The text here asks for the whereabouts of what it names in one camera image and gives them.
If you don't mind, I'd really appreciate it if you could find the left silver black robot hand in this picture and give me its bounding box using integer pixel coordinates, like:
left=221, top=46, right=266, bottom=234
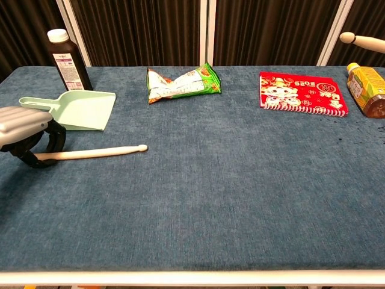
left=0, top=105, right=67, bottom=169

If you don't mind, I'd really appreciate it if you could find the cream wooden drumstick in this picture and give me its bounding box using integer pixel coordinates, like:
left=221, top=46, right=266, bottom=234
left=33, top=144, right=149, bottom=163

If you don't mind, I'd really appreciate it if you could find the cream drumstick with black ring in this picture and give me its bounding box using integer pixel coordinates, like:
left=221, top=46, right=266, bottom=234
left=339, top=31, right=385, bottom=55

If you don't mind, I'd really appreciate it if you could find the mint green plastic dustpan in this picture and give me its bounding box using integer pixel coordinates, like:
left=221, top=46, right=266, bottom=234
left=18, top=90, right=117, bottom=132

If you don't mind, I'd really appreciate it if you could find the dark bottle with white cap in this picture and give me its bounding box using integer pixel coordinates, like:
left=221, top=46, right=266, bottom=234
left=46, top=28, right=94, bottom=92

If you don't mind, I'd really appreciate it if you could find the dark pleated curtain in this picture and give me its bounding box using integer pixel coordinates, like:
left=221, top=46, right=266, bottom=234
left=0, top=0, right=385, bottom=82

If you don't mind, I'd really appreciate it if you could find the green crumpled snack bag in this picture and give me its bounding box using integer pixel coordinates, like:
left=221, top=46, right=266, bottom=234
left=146, top=62, right=222, bottom=105

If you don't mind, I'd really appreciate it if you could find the blue fabric tablecloth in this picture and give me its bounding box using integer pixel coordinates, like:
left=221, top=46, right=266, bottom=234
left=0, top=65, right=385, bottom=273

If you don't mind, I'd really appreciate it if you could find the red spiral cartoon notebook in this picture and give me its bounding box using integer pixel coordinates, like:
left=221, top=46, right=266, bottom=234
left=259, top=71, right=350, bottom=117

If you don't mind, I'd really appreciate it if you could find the yellow label tea bottle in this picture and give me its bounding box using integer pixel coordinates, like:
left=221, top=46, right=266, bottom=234
left=346, top=62, right=385, bottom=119

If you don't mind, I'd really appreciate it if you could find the white screen frame post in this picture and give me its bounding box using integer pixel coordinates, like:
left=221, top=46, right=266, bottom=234
left=55, top=0, right=92, bottom=67
left=199, top=0, right=217, bottom=67
left=316, top=0, right=355, bottom=67

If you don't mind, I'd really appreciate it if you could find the white table edge rail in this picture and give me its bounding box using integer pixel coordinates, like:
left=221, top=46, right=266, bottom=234
left=0, top=270, right=385, bottom=287

